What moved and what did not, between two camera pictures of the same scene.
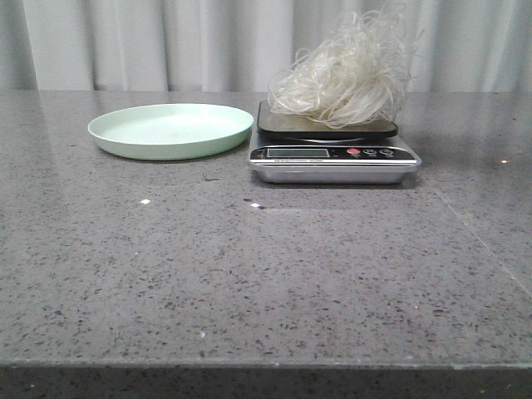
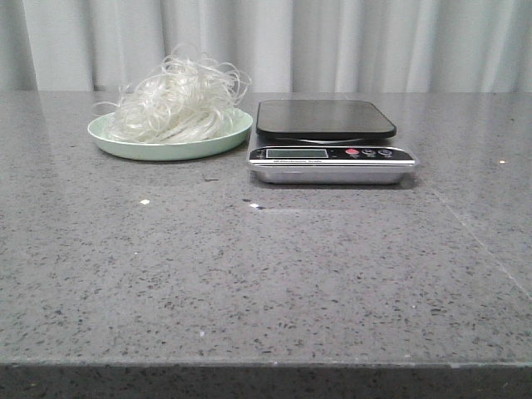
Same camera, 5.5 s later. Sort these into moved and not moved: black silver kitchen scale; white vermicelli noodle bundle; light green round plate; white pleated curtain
Moved: white vermicelli noodle bundle
Not moved: black silver kitchen scale; white pleated curtain; light green round plate
